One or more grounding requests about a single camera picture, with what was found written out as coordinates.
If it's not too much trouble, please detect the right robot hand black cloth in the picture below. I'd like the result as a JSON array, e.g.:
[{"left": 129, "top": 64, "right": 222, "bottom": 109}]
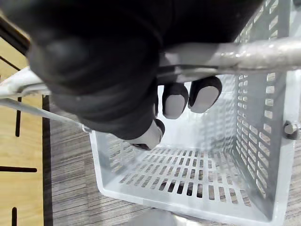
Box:
[{"left": 0, "top": 0, "right": 264, "bottom": 152}]

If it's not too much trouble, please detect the thin grey metal basket handle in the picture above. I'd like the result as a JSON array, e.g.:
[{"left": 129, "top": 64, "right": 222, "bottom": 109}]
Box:
[{"left": 0, "top": 65, "right": 301, "bottom": 132}]

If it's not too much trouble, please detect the thick grey metal basket handle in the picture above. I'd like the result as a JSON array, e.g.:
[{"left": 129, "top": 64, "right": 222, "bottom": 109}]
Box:
[{"left": 0, "top": 42, "right": 301, "bottom": 99}]

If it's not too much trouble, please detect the grey plastic slotted basket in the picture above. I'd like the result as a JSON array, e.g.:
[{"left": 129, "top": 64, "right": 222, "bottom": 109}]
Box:
[{"left": 82, "top": 0, "right": 301, "bottom": 226}]

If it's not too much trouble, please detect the light wooden shelf panel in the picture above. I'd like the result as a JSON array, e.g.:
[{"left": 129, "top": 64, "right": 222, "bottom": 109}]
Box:
[{"left": 0, "top": 10, "right": 53, "bottom": 226}]

